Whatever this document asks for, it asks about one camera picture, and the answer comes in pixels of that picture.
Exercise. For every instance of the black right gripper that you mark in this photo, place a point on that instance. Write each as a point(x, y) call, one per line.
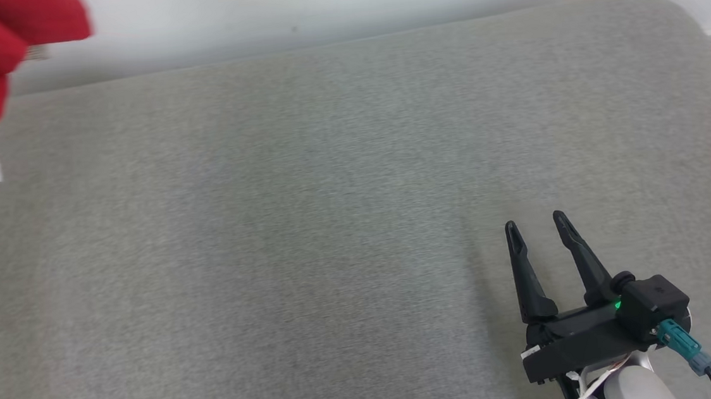
point(582, 340)

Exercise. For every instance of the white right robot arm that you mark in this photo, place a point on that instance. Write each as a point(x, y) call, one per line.
point(630, 387)

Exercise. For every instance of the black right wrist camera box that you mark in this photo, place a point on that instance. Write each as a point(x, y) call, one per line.
point(655, 303)

